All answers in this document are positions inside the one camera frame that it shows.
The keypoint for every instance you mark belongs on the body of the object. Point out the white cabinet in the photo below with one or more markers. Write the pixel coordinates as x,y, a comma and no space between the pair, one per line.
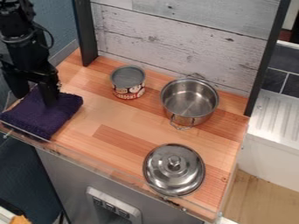
272,134

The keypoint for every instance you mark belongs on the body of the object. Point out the silver lid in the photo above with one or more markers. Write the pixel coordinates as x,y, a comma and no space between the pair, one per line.
174,169

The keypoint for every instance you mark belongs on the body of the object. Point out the purple cloth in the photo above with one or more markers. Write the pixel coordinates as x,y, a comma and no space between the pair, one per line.
41,115

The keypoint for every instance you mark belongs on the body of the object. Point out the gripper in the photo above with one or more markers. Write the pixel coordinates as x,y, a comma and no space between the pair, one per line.
27,58

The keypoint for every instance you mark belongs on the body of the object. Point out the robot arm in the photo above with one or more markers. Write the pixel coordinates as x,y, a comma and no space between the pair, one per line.
15,20

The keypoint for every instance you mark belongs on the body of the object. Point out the silver pot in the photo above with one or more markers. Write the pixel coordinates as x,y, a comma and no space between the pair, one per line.
189,101

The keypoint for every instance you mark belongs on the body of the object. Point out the red can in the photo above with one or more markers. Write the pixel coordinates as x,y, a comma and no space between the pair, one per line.
128,81

